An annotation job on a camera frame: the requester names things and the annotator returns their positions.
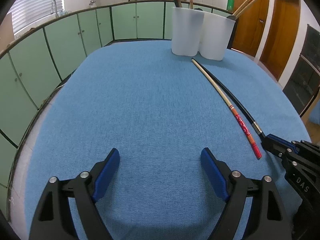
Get black oven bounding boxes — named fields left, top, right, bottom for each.
left=283, top=25, right=319, bottom=114

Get white holder right compartment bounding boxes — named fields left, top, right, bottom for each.
left=199, top=12, right=235, bottom=61

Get chrome faucet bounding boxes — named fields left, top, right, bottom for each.
left=51, top=0, right=58, bottom=18

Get green kitchen cabinets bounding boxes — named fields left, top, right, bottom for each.
left=3, top=15, right=222, bottom=220

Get blue table cloth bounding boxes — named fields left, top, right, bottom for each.
left=24, top=41, right=302, bottom=239

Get green bottle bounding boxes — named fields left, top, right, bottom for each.
left=226, top=0, right=234, bottom=12

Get black chopstick silver band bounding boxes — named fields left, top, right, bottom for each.
left=196, top=61, right=265, bottom=139

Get wooden chopstick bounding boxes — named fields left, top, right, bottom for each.
left=233, top=0, right=251, bottom=16
left=235, top=0, right=257, bottom=20

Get white holder left compartment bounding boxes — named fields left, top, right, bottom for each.
left=171, top=8, right=204, bottom=56

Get red patterned bamboo chopstick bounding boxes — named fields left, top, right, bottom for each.
left=191, top=58, right=262, bottom=159

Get white holder compartment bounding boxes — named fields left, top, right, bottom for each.
left=199, top=12, right=235, bottom=61
left=171, top=8, right=204, bottom=56

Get wooden door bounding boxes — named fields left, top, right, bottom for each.
left=260, top=0, right=300, bottom=80
left=232, top=0, right=270, bottom=56

